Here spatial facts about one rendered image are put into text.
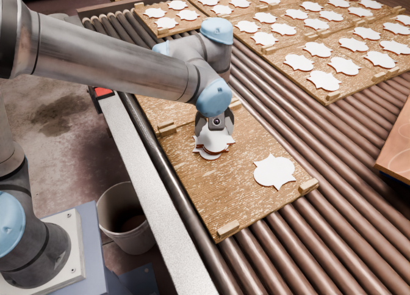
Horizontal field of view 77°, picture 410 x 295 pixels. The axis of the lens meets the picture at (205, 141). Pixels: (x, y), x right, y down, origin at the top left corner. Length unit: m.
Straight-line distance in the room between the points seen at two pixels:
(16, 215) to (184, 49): 0.46
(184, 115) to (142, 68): 0.57
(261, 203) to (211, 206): 0.14
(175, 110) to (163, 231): 0.45
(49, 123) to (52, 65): 2.28
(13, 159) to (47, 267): 0.26
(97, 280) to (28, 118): 2.19
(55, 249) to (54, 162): 1.60
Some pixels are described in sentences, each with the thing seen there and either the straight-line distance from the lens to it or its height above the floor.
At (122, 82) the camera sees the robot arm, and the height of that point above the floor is 1.36.
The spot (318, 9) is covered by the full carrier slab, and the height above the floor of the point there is 0.95.
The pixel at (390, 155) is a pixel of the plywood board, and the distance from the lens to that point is 0.85.
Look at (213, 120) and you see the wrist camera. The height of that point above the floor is 1.11.
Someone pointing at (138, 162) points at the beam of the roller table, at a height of 0.91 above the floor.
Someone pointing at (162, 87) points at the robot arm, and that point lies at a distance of 0.43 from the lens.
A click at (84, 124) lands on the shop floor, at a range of 2.48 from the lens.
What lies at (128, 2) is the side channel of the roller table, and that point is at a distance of 1.92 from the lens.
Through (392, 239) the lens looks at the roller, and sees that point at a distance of 0.87.
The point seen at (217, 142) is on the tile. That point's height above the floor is 0.97.
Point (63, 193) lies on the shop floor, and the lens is 2.08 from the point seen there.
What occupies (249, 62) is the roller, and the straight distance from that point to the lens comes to 1.30.
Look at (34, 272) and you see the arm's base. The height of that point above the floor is 0.97.
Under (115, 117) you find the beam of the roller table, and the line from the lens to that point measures 1.03.
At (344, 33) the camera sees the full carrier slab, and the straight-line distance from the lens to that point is 1.67.
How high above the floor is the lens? 1.58
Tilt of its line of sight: 48 degrees down
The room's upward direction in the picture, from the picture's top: straight up
